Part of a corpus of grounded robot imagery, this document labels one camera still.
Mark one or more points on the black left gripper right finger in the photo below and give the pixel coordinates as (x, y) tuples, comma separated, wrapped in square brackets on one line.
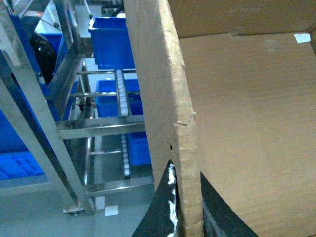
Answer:
[(218, 218)]

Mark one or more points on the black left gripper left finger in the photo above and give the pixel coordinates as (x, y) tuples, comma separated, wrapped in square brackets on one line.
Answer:
[(161, 218)]

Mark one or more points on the large cardboard box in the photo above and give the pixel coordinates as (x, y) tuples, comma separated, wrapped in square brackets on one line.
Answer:
[(228, 92)]

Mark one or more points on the metal roller rack shelf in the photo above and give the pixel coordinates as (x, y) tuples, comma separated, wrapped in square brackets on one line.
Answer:
[(62, 148)]

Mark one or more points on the blue plastic bin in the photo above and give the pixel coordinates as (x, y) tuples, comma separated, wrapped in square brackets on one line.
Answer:
[(16, 161), (110, 43), (107, 106), (138, 147)]

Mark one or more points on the blue plastic bin lower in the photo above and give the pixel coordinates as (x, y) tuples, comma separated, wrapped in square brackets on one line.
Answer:
[(107, 106)]

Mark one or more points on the blue plastic bin left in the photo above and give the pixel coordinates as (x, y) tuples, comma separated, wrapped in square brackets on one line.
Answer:
[(16, 161)]

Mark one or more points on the blue plastic bin upper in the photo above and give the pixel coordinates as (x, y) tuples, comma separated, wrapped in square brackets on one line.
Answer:
[(110, 43)]

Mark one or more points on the white label sticker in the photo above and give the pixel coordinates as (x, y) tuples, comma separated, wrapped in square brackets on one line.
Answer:
[(302, 37)]

